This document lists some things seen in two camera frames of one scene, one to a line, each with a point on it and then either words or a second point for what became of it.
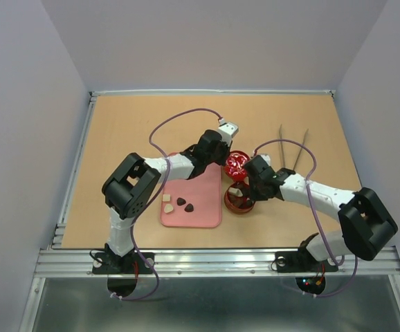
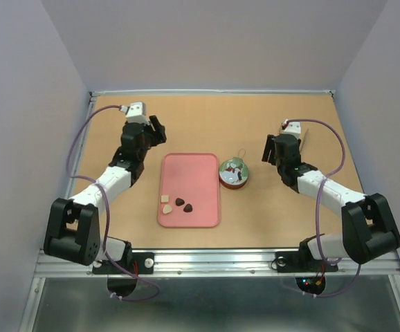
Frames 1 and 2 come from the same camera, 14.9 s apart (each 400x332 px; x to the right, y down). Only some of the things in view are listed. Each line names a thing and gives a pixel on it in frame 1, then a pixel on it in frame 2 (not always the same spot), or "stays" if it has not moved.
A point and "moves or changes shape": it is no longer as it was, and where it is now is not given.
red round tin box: (237, 198) moves or changes shape
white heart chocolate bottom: (168, 208) stays
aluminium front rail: (57, 262) stays
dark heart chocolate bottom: (189, 208) stays
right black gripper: (255, 195) to (270, 145)
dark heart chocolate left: (180, 201) stays
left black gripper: (226, 150) to (160, 135)
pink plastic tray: (193, 203) stays
